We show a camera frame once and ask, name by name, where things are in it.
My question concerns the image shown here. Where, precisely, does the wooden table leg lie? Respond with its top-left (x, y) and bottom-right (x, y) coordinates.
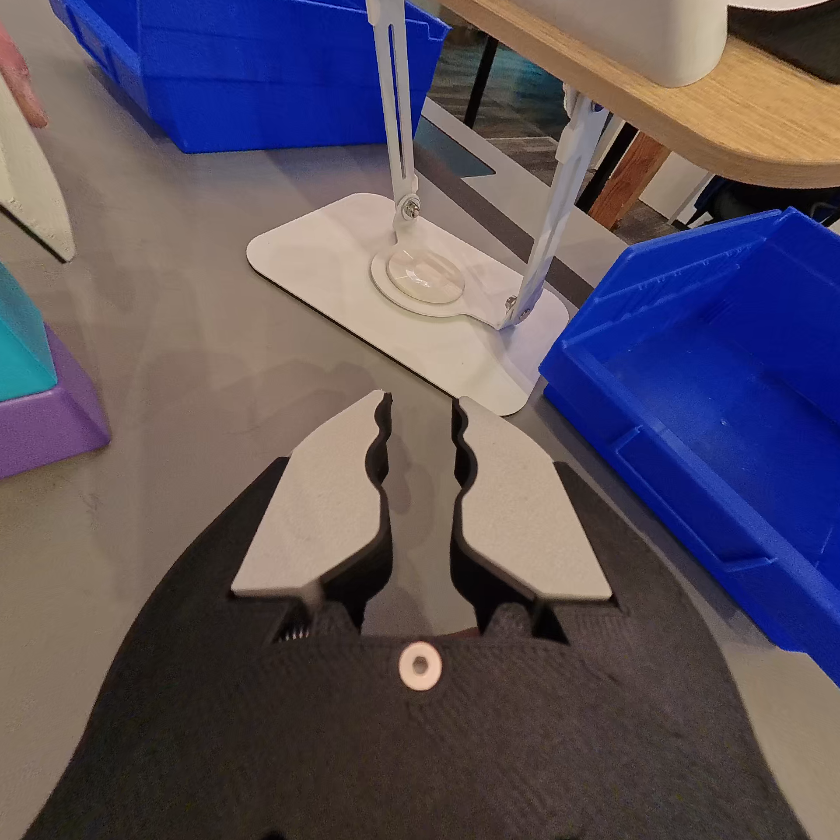
top-left (587, 131), bottom-right (673, 231)

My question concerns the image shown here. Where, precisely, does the black metal leg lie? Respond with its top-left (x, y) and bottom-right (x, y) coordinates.
top-left (462, 33), bottom-right (501, 127)

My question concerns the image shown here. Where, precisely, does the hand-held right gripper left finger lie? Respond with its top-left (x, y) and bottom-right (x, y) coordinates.
top-left (231, 391), bottom-right (393, 634)

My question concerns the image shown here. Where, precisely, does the black mat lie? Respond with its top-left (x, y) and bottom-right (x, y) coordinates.
top-left (727, 3), bottom-right (840, 86)

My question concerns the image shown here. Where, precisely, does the clear suction cup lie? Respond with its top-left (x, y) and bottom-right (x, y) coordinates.
top-left (386, 248), bottom-right (466, 306)

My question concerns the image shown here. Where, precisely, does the wooden board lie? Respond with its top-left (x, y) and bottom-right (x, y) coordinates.
top-left (440, 0), bottom-right (840, 188)

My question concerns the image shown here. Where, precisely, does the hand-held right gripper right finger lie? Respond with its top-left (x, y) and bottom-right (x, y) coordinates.
top-left (450, 397), bottom-right (614, 636)

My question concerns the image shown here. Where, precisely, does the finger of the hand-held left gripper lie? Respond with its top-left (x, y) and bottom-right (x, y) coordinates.
top-left (0, 79), bottom-right (77, 263)

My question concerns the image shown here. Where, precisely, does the pink object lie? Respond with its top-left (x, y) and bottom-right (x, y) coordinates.
top-left (0, 23), bottom-right (50, 129)

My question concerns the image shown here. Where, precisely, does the teal plastic block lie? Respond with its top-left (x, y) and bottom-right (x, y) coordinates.
top-left (0, 262), bottom-right (57, 403)

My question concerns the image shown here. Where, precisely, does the white plastic box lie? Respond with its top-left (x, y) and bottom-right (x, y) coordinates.
top-left (512, 0), bottom-right (729, 89)

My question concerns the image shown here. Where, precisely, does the purple plastic base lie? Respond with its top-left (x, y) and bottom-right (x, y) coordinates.
top-left (0, 325), bottom-right (111, 480)

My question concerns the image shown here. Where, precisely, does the white metal stand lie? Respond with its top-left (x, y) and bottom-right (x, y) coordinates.
top-left (246, 0), bottom-right (614, 417)

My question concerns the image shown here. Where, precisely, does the small blue plastic bin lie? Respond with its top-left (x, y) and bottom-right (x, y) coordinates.
top-left (538, 207), bottom-right (840, 689)

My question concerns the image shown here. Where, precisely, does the large blue plastic bin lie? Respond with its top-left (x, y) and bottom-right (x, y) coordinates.
top-left (49, 0), bottom-right (452, 154)

